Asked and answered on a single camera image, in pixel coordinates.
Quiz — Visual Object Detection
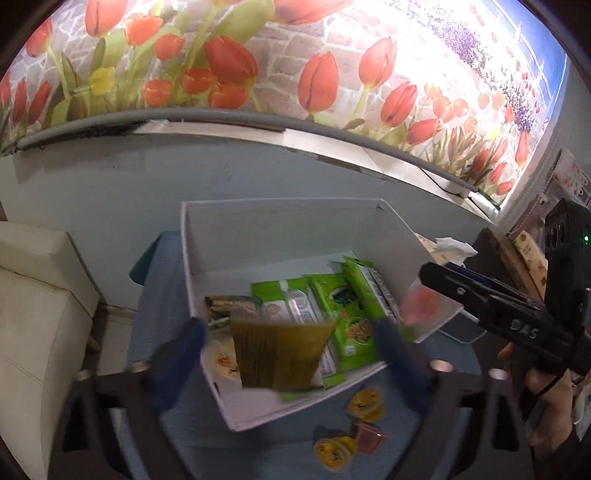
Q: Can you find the pink floral pack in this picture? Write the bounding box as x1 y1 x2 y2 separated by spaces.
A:
553 148 591 205

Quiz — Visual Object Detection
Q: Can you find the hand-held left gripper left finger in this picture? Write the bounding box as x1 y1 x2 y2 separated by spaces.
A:
60 318 209 480

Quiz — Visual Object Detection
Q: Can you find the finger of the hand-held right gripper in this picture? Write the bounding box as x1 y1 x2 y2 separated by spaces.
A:
418 261 505 325
445 263 542 312

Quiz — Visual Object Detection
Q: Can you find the white pudding cup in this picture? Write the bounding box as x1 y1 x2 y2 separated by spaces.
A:
202 337 242 383

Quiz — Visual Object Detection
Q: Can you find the person's right hand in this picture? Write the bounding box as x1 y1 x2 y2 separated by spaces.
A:
498 340 583 444

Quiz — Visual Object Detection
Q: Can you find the cream leather sofa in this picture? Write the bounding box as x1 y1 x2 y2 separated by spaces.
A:
0 222 101 480

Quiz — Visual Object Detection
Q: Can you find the tulip print window blind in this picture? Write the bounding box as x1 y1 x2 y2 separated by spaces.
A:
0 0 570 209

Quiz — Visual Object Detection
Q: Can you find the patterned cream tissue box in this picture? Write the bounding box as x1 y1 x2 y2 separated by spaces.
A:
510 231 549 288

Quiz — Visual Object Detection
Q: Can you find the blue tablecloth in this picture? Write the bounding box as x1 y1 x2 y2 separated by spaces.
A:
126 231 480 480

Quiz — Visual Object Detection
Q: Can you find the green seaweed packet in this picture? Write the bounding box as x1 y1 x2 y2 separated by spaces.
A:
330 257 403 325
308 274 385 371
252 278 345 389

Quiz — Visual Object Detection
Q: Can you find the olive green snack packet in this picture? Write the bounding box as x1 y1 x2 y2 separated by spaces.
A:
230 318 338 394

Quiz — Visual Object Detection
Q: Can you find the wooden side counter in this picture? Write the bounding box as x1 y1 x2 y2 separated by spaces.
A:
471 226 551 308

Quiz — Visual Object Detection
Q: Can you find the dark green cloth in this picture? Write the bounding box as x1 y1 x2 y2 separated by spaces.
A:
129 233 163 285

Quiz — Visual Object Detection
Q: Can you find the white cardboard box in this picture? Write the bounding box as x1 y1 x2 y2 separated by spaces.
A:
180 198 465 432

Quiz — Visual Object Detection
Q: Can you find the yellow jelly cup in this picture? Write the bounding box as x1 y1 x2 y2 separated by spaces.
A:
313 436 359 472
348 388 386 423

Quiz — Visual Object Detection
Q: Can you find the white window sill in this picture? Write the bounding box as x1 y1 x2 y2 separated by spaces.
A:
129 117 503 219

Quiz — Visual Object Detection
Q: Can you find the yellow brown snack packet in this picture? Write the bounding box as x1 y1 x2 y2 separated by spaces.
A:
205 295 258 329

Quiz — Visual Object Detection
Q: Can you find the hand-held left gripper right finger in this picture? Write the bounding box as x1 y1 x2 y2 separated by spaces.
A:
372 318 527 480

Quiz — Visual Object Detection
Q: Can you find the soft tissue pack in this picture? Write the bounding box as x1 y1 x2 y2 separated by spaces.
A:
416 233 479 267

